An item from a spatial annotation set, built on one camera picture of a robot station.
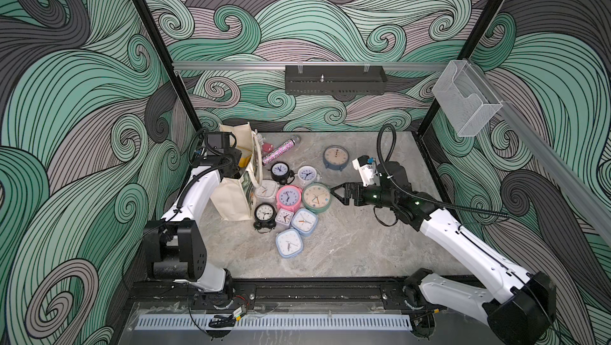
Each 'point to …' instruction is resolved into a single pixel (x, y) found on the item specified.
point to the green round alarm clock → (317, 197)
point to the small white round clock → (308, 174)
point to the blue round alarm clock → (336, 157)
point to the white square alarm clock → (268, 192)
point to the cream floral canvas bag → (234, 198)
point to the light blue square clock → (305, 221)
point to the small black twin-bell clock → (281, 172)
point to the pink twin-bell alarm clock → (289, 196)
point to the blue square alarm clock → (289, 243)
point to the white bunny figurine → (267, 147)
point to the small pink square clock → (283, 218)
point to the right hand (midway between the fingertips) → (337, 192)
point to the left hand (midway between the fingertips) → (237, 151)
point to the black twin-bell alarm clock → (265, 216)
